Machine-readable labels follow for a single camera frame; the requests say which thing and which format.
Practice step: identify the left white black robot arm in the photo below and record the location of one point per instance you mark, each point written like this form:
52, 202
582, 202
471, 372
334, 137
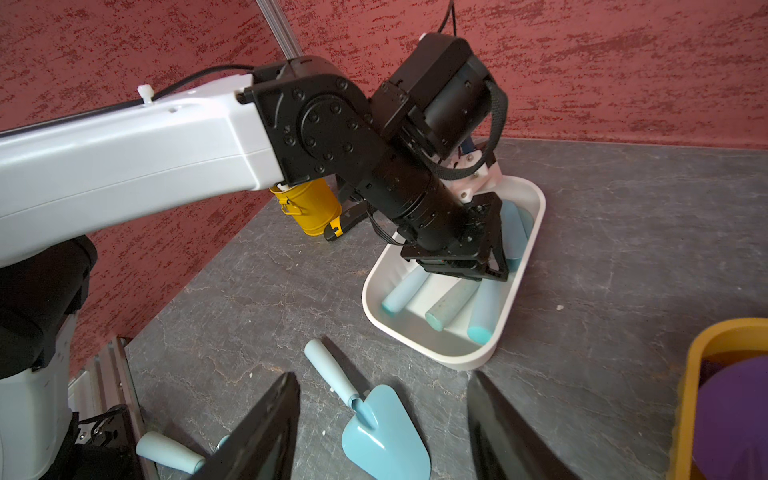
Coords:
248, 130

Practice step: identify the light blue shovel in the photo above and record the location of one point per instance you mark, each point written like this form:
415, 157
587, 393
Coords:
402, 294
516, 226
380, 438
444, 311
167, 452

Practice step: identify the purple shovel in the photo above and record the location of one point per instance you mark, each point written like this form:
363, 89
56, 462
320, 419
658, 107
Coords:
730, 432

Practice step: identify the yellow black utility knife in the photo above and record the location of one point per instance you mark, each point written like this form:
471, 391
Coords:
348, 219

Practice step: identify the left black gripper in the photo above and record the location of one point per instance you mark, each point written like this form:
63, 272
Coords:
465, 241

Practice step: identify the aluminium front rail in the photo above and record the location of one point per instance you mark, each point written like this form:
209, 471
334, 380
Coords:
104, 382

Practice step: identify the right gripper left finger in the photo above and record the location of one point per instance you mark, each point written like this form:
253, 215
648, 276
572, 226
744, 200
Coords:
263, 445

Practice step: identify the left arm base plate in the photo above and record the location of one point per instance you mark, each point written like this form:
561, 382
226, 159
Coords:
105, 447

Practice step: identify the yellow storage box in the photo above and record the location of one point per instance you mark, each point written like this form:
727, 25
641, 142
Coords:
726, 342

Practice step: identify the white storage box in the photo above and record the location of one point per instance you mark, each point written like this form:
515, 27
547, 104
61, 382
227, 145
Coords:
451, 347

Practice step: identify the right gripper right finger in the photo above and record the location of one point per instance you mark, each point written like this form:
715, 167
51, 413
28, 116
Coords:
503, 444

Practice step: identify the yellow cup with pens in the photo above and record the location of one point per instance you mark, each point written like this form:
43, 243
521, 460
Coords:
312, 205

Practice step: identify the light blue shovel back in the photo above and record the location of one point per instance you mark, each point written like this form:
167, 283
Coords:
516, 226

